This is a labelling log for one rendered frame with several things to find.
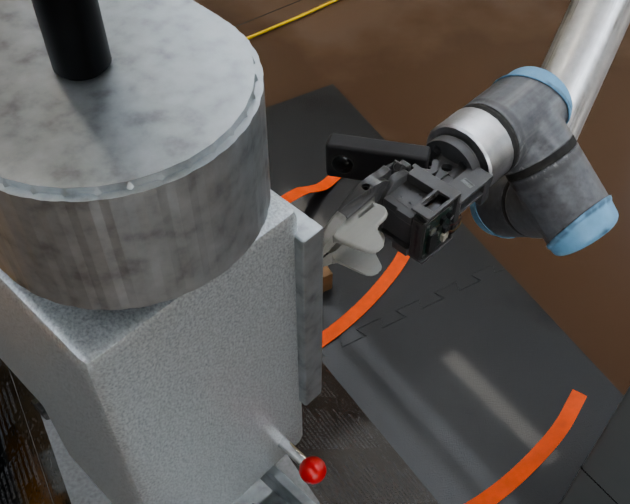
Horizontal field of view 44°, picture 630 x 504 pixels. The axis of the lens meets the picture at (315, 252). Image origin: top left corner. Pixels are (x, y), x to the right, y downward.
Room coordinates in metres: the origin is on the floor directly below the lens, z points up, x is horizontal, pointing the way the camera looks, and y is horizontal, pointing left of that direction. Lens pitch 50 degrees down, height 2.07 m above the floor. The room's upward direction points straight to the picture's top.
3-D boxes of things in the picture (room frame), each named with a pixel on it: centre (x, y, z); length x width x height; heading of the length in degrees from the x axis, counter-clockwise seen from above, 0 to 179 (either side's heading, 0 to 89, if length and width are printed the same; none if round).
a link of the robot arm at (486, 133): (0.65, -0.17, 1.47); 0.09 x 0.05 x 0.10; 46
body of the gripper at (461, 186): (0.58, -0.12, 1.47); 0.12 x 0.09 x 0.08; 136
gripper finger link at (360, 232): (0.51, -0.04, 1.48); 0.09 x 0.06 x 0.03; 136
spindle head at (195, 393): (0.50, 0.22, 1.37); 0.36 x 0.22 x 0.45; 46
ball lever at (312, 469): (0.40, 0.02, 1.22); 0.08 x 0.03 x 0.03; 46
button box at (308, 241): (0.48, 0.03, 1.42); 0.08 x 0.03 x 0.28; 46
